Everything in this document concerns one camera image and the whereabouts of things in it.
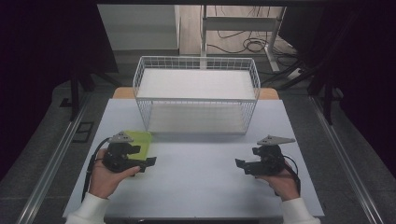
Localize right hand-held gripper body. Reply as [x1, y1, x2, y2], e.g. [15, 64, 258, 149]
[248, 134, 296, 176]

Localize black curtain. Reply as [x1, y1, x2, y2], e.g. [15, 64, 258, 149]
[278, 0, 396, 179]
[0, 0, 120, 182]

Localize aluminium floor rail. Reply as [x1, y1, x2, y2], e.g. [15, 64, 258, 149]
[14, 92, 92, 224]
[308, 95, 387, 224]

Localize white power strip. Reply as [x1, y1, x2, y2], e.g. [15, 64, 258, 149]
[285, 67, 304, 81]

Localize black floor bracket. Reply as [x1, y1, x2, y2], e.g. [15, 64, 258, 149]
[71, 120, 95, 145]

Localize black metal stand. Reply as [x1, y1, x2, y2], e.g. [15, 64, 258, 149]
[261, 57, 344, 126]
[68, 60, 121, 123]

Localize white wire basket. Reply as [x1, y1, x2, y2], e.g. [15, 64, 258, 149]
[132, 55, 262, 135]

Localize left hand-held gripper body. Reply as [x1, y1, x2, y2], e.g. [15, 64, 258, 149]
[102, 131, 139, 174]

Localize person's left hand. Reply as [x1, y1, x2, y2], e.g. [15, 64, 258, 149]
[88, 148, 141, 200]

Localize black floor cables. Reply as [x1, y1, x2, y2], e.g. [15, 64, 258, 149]
[206, 5, 301, 68]

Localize white metal desk frame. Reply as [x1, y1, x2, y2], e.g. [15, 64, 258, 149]
[200, 5, 288, 74]

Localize green plastic food container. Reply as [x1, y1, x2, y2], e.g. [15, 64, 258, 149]
[123, 130, 153, 161]

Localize person's right hand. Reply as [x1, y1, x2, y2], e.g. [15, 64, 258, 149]
[256, 165, 301, 203]

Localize white cabinet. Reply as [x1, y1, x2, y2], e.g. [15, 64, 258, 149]
[96, 4, 181, 52]

